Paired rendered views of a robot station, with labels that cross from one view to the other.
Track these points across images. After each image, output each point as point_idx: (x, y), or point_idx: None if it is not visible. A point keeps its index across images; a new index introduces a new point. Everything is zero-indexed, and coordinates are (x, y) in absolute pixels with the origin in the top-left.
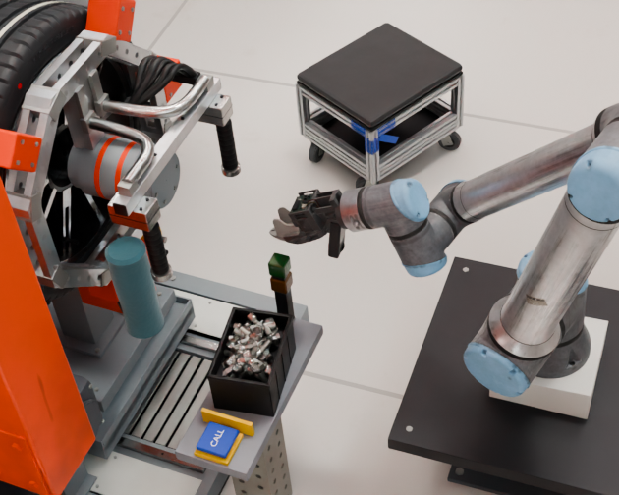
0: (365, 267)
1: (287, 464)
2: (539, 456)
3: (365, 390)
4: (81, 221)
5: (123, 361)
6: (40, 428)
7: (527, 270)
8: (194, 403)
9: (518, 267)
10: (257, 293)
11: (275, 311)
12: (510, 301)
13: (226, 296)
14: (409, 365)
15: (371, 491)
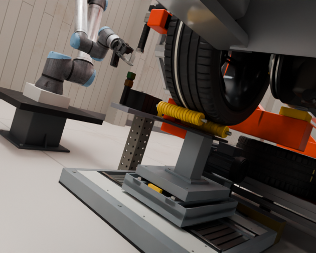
0: None
1: (122, 153)
2: (71, 107)
3: (65, 166)
4: None
5: (172, 166)
6: None
7: (95, 38)
8: None
9: (68, 56)
10: (79, 179)
11: (80, 173)
12: None
13: (96, 186)
14: (39, 160)
15: (93, 161)
